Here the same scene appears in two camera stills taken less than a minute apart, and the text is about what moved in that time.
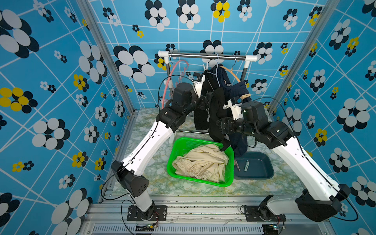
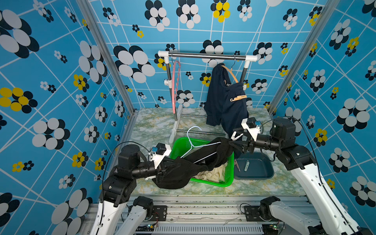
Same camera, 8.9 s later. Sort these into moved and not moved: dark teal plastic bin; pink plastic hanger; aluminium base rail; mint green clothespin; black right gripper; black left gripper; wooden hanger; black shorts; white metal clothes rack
Moved: black shorts; black left gripper; black right gripper; pink plastic hanger
Not moved: white metal clothes rack; mint green clothespin; wooden hanger; dark teal plastic bin; aluminium base rail
